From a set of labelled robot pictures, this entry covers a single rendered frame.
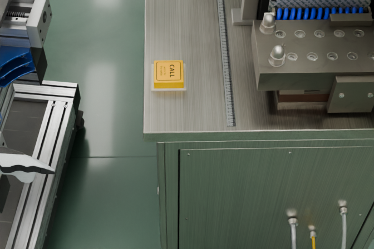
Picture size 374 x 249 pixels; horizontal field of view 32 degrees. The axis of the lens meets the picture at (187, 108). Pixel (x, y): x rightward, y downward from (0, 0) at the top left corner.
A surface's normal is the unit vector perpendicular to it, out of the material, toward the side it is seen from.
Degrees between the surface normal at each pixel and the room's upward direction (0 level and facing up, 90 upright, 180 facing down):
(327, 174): 90
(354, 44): 0
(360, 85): 90
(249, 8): 90
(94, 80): 0
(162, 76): 0
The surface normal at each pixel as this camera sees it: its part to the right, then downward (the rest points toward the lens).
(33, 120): 0.01, -0.60
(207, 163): 0.03, 0.80
